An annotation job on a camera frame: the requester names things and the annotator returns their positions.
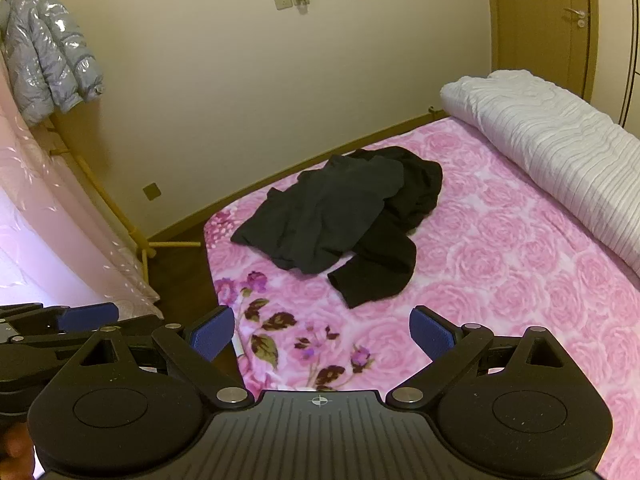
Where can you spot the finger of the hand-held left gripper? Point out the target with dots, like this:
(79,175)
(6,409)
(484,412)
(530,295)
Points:
(90,317)
(135,324)

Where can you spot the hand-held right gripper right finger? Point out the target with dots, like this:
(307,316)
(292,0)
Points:
(430,332)

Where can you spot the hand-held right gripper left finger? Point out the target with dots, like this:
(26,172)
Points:
(215,332)

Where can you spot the black garment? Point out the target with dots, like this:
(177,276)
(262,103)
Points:
(390,260)

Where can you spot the dark grey garment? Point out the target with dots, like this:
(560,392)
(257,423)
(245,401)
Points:
(320,210)

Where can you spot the yellow clothes rack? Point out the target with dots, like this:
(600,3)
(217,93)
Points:
(112,205)

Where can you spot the person's left hand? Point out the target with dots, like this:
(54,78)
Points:
(14,442)

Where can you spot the pink rose blanket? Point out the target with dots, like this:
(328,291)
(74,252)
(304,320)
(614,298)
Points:
(500,260)

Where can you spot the pink curtain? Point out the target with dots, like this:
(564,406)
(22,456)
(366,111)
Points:
(45,210)

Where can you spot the white striped quilt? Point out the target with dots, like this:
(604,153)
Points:
(550,135)

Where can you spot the silver puffer jacket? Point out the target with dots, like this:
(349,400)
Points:
(45,50)

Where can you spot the brown wooden door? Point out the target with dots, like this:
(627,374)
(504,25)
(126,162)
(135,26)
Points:
(540,35)

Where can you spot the white wardrobe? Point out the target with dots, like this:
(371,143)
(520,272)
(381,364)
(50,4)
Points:
(631,60)

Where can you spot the brass wall socket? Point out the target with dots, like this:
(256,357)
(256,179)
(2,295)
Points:
(152,191)

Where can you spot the beige wall socket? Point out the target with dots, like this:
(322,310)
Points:
(283,1)

